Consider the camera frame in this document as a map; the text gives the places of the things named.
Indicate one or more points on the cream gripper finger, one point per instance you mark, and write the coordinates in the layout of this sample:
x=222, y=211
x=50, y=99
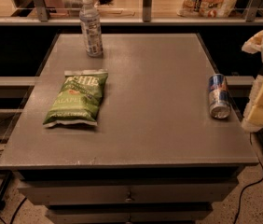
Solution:
x=253, y=113
x=254, y=44

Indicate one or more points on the clear plastic water bottle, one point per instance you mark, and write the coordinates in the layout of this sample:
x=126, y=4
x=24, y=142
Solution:
x=91, y=29

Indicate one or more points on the blue silver energy drink can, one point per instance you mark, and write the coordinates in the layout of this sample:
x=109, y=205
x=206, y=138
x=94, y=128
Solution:
x=219, y=106

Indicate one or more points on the grey drawer cabinet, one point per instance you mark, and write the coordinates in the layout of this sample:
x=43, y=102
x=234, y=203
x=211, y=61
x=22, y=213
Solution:
x=155, y=156

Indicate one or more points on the green jalapeno chip bag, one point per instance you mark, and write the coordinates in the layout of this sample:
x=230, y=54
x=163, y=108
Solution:
x=79, y=98

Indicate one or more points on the metal railing shelf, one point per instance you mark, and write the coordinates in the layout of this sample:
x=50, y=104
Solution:
x=121, y=12

